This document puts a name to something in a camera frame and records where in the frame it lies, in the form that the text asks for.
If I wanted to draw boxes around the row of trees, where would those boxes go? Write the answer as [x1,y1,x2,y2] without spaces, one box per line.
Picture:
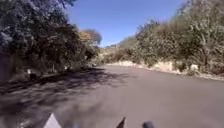
[0,0,104,84]

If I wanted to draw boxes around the grey asphalt road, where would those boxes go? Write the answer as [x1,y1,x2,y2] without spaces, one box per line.
[0,64,224,128]

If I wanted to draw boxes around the bushes on dry slope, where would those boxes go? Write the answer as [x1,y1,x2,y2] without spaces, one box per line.
[99,0,224,81]

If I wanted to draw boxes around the pale stone verge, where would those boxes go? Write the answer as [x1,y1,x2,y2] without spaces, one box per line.
[106,59,224,82]

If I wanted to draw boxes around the robot's own part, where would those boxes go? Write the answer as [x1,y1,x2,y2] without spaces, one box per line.
[115,116,127,128]
[142,120,156,128]
[42,112,63,128]

